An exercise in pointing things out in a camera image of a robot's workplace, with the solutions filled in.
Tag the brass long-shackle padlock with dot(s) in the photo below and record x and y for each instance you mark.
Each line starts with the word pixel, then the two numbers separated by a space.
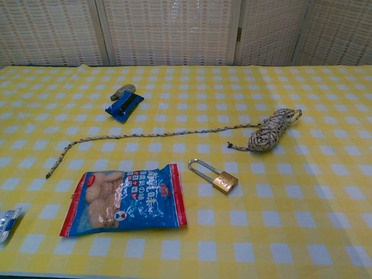
pixel 225 181

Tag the dark blue snack wrapper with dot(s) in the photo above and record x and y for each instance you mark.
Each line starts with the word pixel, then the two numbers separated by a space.
pixel 116 112

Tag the blue cookie snack bag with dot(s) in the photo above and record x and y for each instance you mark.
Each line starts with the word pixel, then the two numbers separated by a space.
pixel 130 203

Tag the woven folding screen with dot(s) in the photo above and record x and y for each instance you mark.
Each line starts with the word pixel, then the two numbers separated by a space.
pixel 174 32

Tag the brass screen hinge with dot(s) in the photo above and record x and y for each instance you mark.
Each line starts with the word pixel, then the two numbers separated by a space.
pixel 239 33

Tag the white blue toothpaste tube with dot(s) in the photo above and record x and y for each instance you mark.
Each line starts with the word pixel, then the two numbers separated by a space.
pixel 7 223

